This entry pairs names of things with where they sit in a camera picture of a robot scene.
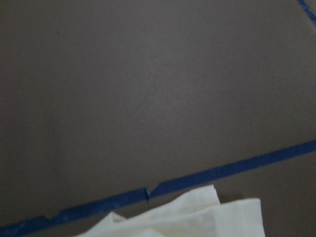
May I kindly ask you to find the cream long-sleeve cat shirt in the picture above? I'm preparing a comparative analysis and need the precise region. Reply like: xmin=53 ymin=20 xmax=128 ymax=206
xmin=81 ymin=185 xmax=265 ymax=237

